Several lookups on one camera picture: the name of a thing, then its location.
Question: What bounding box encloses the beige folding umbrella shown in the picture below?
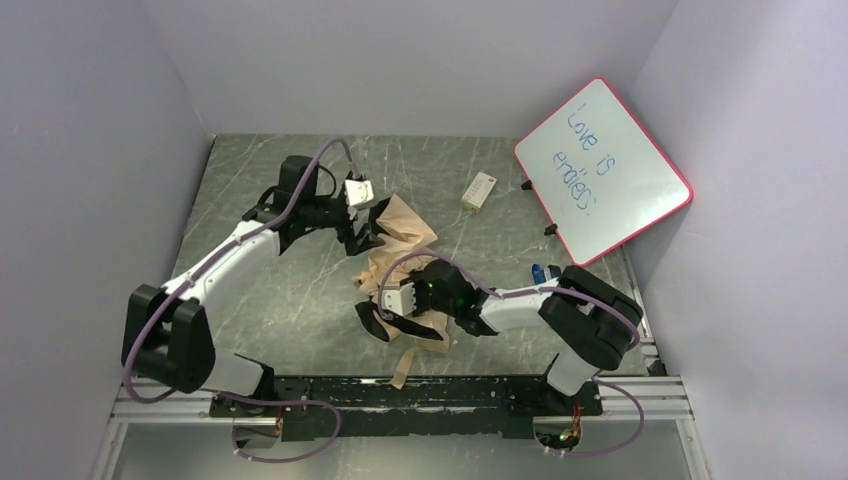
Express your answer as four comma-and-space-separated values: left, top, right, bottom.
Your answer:
353, 194, 450, 389

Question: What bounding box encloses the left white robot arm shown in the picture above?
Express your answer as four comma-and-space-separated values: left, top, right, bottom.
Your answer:
121, 155, 380, 401

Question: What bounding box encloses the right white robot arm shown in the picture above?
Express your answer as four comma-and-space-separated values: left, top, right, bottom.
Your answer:
412, 260, 644, 396

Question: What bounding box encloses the small white eraser box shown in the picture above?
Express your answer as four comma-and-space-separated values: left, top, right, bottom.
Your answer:
461, 172, 497, 212

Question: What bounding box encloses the blue marker pen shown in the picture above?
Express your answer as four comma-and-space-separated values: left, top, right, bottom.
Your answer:
531, 264, 562, 284

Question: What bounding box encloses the black whiteboard stand clip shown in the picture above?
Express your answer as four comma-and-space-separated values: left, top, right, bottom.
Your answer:
521, 180, 558, 236

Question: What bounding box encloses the pink framed whiteboard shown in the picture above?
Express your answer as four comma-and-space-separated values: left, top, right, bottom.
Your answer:
514, 77, 694, 266

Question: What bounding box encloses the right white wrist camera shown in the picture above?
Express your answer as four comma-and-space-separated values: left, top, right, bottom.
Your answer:
381, 283, 417, 317

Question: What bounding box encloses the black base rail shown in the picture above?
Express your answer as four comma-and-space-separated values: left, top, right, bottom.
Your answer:
209, 374, 602, 441

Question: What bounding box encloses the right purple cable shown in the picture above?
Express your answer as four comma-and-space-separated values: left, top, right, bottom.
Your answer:
376, 250, 647, 460

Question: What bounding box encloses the purple cable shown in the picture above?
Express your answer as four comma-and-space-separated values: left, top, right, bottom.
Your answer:
121, 137, 362, 465
376, 250, 647, 460

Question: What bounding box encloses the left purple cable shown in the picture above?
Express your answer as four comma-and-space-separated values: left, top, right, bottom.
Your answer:
121, 137, 362, 465

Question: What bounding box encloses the aluminium frame rail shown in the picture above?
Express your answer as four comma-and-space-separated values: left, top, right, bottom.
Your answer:
110, 376, 695, 426

